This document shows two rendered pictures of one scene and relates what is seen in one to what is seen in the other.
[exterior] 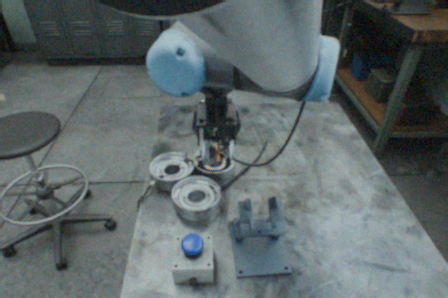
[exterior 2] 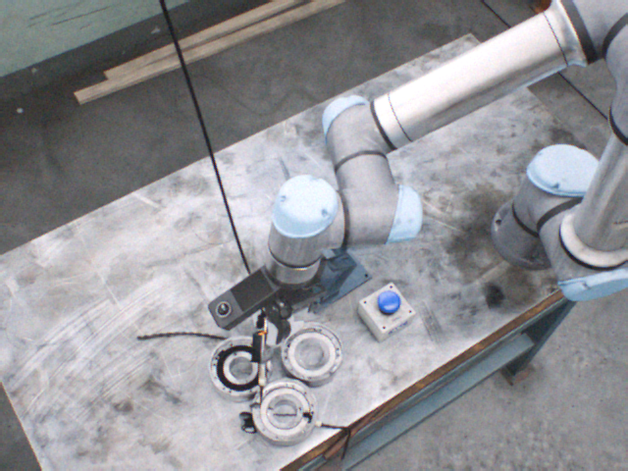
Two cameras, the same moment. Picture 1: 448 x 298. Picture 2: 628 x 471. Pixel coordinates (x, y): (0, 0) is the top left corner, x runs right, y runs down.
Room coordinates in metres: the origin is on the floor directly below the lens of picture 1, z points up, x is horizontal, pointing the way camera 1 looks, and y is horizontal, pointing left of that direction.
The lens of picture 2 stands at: (0.77, 0.43, 1.99)
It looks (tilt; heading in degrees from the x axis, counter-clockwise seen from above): 59 degrees down; 235
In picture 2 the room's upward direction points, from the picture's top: 5 degrees clockwise
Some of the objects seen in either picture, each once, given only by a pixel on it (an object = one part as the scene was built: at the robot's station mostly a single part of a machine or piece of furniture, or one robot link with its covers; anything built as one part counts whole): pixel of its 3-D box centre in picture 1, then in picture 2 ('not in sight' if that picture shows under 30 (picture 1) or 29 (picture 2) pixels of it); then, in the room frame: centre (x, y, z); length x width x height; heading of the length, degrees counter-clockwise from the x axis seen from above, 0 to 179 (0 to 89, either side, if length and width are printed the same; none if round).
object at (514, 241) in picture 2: not in sight; (538, 222); (0.00, 0.04, 0.85); 0.15 x 0.15 x 0.10
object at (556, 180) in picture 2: not in sight; (559, 189); (0.00, 0.05, 0.97); 0.13 x 0.12 x 0.14; 70
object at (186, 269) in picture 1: (193, 261); (389, 310); (0.34, 0.05, 0.82); 0.08 x 0.07 x 0.05; 2
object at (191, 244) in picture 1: (192, 249); (388, 305); (0.34, 0.05, 0.85); 0.04 x 0.04 x 0.05
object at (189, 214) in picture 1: (196, 198); (311, 355); (0.49, 0.05, 0.82); 0.10 x 0.10 x 0.04
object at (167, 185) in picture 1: (172, 172); (285, 412); (0.58, 0.11, 0.82); 0.10 x 0.10 x 0.04
